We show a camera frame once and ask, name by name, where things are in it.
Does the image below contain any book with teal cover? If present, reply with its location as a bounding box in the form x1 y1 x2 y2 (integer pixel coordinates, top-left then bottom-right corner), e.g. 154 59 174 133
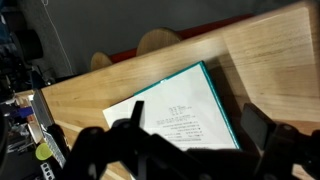
102 60 241 151

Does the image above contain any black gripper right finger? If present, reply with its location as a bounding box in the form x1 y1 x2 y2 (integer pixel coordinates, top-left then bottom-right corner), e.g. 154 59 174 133
240 102 300 180

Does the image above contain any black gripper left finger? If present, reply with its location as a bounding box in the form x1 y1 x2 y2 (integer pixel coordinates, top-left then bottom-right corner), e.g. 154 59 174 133
59 99 188 180

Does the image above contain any yellow-green disc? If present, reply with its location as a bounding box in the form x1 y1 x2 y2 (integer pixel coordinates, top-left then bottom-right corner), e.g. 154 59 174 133
34 142 54 162

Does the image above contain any white hanging cable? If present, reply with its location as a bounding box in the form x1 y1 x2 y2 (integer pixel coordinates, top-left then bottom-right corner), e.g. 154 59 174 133
41 0 75 76

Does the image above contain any grey laptop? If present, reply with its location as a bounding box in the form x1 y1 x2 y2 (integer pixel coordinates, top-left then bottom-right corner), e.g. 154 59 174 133
31 89 56 133

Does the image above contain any checkerboard calibration board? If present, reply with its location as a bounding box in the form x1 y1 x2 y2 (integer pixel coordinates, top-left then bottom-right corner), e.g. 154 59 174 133
42 130 67 169

